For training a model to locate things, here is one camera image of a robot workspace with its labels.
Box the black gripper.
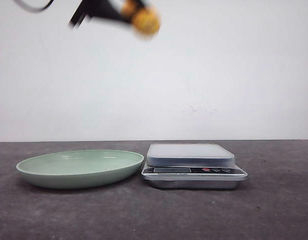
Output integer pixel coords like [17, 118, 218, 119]
[69, 0, 131, 28]

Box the yellow corn piece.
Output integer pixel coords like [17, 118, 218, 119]
[120, 0, 161, 36]

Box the light green oval plate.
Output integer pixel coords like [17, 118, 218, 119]
[15, 149, 144, 189]

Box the silver digital kitchen scale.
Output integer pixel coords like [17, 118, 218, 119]
[141, 143, 248, 189]

